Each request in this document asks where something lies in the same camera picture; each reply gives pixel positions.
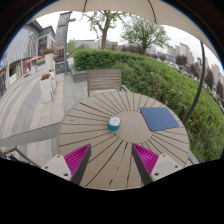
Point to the beige parasol canopy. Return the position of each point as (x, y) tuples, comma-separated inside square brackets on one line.
[(120, 6)]

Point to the green hedge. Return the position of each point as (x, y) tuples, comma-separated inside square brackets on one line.
[(160, 83)]

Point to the distant apartment buildings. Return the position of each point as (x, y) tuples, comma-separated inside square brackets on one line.
[(183, 50)]

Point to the tall grey sign pillar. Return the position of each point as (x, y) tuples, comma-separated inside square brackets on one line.
[(61, 33)]

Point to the dark curved parasol pole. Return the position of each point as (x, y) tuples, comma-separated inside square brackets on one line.
[(199, 86)]

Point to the grey shopfront building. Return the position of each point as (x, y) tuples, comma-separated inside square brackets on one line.
[(23, 46)]

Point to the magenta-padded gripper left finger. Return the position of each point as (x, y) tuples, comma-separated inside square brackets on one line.
[(58, 166)]

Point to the white flower planter box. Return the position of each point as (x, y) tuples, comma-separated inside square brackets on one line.
[(46, 89)]

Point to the blue square mouse pad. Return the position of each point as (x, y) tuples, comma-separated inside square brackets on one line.
[(158, 118)]

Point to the thin sparse tree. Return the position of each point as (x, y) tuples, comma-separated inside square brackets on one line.
[(105, 31)]

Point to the white and teal computer mouse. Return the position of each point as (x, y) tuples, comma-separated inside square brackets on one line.
[(114, 124)]

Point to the tall white flower planter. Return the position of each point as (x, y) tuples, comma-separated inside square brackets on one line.
[(49, 61)]

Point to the wooden slatted chair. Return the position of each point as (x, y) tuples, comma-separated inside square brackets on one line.
[(104, 79)]

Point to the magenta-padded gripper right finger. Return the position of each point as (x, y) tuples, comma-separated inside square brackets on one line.
[(165, 166)]

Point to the leafy round tree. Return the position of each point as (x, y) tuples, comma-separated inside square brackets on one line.
[(144, 31)]

